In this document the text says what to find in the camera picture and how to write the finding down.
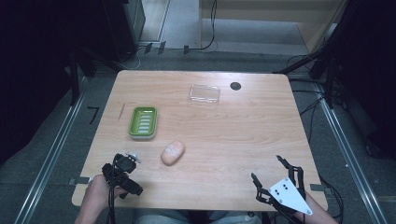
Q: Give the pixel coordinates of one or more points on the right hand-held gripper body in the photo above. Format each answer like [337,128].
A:
[289,196]

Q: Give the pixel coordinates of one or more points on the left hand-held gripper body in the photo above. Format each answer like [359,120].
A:
[126,182]

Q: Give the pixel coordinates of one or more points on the pink soap bar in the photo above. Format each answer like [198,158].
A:
[172,153]

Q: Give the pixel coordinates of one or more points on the green soap dish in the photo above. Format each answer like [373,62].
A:
[143,122]

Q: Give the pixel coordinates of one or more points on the clear plastic lid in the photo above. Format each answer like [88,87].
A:
[205,94]

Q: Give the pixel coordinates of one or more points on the person's right hand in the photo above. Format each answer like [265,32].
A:
[306,202]

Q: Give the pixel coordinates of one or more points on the person's left hand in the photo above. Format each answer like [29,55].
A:
[99,191]

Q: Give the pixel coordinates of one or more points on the grey tape piece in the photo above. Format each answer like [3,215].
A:
[317,187]
[80,180]

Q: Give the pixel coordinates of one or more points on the black tape floor mark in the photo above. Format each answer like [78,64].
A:
[94,113]

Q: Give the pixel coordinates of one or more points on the dark round table grommet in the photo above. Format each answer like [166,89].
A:
[235,86]

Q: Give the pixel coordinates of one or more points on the black metal stand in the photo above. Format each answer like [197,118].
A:
[327,62]
[74,77]

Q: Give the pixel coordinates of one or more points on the light wooden shelf unit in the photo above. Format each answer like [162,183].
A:
[267,21]

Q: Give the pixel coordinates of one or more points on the dark cabinet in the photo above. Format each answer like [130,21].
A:
[124,28]

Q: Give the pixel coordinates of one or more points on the metal floor rail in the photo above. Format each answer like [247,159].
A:
[351,161]
[49,155]

